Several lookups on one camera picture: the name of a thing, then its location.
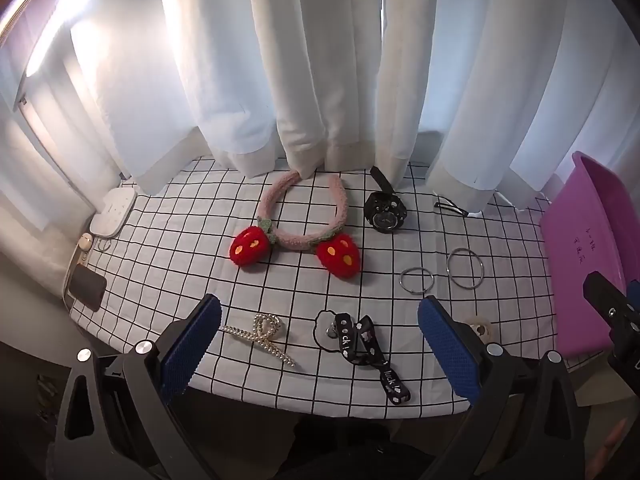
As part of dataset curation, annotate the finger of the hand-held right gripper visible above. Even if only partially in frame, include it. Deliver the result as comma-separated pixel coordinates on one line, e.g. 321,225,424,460
582,271,640,329
606,317,640,377

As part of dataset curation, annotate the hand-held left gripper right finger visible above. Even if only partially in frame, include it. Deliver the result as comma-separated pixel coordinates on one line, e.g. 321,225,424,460
417,295,597,480

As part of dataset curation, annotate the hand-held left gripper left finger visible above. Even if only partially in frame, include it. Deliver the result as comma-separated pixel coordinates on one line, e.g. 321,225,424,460
47,294,224,480

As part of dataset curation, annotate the round beige face brooch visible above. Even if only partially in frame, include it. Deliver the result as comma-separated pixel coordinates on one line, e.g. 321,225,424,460
470,316,495,343

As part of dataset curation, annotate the pink plastic bin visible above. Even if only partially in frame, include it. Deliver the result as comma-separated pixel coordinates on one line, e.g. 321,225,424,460
539,151,632,358

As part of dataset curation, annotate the large metal ring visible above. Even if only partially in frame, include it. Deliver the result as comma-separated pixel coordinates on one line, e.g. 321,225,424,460
446,247,486,290

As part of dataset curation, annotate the pearl bow hair clip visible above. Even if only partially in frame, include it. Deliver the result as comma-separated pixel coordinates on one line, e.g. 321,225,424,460
218,313,297,370

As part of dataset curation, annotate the small metal ring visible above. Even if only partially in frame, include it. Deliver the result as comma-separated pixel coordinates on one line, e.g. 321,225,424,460
399,267,435,295

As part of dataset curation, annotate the black printed ribbon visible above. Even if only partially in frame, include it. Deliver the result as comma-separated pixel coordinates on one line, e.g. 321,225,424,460
334,313,412,405

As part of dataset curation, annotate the pink strawberry plush headband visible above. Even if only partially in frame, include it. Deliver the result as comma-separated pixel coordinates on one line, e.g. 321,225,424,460
229,170,361,280

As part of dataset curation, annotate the person's right hand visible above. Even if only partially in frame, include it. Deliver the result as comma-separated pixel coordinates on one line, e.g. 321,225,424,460
600,419,627,467

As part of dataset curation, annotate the black grid white tablecloth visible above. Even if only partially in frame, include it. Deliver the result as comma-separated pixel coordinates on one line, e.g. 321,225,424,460
67,156,567,418

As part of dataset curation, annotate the black phone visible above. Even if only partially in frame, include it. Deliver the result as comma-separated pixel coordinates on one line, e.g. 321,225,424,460
69,264,107,309

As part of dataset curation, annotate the white cloud charm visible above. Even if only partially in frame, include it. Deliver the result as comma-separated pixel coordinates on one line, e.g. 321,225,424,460
313,309,352,354

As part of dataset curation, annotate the black wrist watch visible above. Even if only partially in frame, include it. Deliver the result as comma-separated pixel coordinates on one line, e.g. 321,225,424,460
363,165,407,234

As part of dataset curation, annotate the white power strip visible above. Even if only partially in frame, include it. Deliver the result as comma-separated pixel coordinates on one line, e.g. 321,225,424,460
93,187,139,239

